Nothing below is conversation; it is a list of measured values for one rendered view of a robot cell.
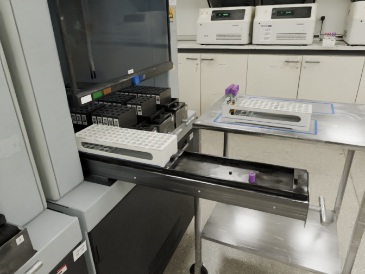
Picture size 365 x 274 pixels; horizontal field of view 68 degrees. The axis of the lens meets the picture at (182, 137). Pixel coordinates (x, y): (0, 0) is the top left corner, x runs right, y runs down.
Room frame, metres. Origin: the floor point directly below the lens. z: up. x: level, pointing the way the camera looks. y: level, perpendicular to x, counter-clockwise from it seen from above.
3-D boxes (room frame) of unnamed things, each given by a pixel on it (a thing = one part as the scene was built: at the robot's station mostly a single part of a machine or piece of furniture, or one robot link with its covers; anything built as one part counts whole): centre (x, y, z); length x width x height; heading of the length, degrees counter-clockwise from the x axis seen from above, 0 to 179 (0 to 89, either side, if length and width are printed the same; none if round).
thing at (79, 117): (0.96, 0.34, 0.85); 0.12 x 0.02 x 0.06; 157
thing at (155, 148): (0.72, 0.17, 0.83); 0.30 x 0.10 x 0.06; 67
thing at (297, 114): (0.92, -0.30, 0.85); 0.30 x 0.10 x 0.06; 65
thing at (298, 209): (0.65, 0.00, 0.78); 0.73 x 0.14 x 0.09; 67
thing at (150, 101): (1.03, 0.14, 0.85); 0.12 x 0.02 x 0.06; 156
